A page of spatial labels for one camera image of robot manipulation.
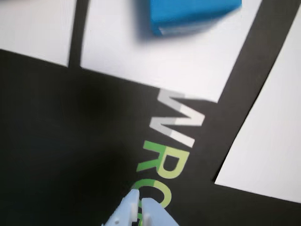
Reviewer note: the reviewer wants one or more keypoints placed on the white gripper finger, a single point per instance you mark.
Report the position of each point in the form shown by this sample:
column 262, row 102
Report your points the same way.
column 155, row 216
column 125, row 209

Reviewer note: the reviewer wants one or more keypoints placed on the blue paper box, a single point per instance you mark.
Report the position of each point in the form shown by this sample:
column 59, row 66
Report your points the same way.
column 188, row 14

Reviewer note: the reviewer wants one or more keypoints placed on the black mat with lettering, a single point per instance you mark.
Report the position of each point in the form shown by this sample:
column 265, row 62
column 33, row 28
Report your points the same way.
column 58, row 129

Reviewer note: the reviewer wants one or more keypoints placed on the white paper sheet marked home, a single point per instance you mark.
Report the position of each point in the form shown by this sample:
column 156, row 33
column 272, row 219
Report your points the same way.
column 270, row 141

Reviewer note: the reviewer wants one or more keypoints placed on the white paper sheet marked 1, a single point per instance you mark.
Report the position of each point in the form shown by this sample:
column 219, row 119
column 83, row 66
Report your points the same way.
column 141, row 58

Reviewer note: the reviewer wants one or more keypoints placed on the white paper sheet marked 2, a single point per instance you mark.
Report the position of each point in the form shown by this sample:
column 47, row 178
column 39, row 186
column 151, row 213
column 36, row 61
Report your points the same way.
column 35, row 28

